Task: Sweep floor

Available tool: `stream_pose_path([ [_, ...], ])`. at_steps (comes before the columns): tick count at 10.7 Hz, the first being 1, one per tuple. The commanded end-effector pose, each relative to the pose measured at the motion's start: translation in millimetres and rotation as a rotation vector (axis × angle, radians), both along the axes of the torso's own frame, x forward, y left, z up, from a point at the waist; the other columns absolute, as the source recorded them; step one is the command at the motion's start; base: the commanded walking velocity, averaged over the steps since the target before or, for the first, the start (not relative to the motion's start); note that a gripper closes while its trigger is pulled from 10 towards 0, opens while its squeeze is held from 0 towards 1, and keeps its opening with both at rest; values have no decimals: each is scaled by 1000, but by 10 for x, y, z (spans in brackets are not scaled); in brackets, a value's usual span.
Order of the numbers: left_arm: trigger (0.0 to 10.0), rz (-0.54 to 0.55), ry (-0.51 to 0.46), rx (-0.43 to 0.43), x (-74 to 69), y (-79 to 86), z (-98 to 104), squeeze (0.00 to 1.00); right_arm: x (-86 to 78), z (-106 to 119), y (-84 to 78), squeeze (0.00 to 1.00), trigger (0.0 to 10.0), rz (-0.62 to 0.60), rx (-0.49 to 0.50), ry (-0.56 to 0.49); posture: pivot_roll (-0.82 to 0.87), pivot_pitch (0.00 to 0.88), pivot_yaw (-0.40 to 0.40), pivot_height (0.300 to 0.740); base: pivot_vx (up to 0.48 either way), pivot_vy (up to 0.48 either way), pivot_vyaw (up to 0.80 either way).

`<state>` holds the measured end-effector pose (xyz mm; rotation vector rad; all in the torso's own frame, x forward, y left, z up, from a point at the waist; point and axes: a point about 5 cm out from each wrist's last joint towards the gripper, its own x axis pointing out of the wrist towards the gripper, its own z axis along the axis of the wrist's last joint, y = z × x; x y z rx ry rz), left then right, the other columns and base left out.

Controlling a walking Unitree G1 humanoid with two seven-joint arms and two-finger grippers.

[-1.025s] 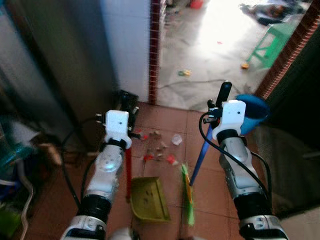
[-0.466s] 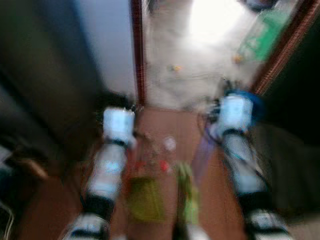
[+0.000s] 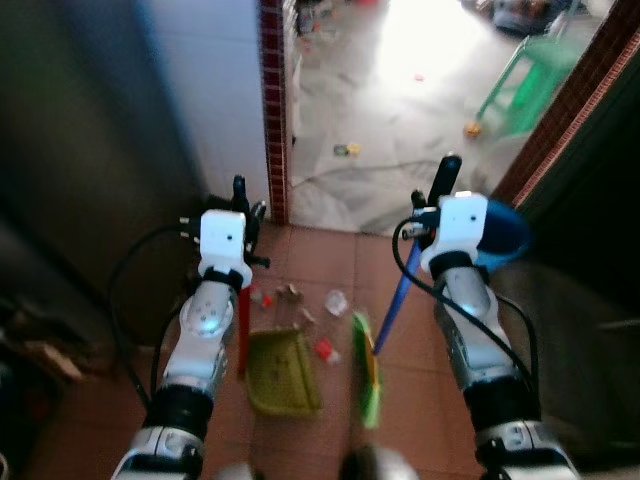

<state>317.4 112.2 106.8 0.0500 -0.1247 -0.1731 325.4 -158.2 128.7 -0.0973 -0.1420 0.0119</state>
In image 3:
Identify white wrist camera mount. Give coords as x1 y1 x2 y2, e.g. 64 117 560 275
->
419 195 492 278
197 209 252 291

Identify yellow-green dustpan with red handle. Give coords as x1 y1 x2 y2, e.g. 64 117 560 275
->
236 284 324 420

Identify brown cardboard piece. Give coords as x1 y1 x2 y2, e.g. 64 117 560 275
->
0 300 83 386

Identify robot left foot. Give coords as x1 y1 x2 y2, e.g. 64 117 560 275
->
214 462 255 480

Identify green plastic stool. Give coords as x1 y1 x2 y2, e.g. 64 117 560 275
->
474 35 583 138

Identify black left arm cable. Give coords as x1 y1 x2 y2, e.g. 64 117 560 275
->
106 224 203 401

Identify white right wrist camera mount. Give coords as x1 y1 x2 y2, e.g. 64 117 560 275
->
419 195 492 278

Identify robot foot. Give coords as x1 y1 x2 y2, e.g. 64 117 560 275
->
214 462 255 480
340 445 403 480

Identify dark cabinet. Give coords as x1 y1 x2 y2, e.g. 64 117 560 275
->
505 60 640 473

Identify clear plastic cup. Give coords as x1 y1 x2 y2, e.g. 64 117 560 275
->
325 290 350 316

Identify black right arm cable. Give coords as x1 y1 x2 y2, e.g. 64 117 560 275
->
391 232 539 386

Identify blue-handled broom with green bristles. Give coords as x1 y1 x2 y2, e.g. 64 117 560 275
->
349 154 464 431

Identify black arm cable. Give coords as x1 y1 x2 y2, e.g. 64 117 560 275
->
106 224 203 401
391 232 539 386

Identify blue plastic bucket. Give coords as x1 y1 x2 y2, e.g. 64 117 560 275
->
478 197 533 273

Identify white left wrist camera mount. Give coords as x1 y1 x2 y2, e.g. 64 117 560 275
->
197 209 252 291

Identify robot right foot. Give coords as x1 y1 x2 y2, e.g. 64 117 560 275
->
340 445 403 480

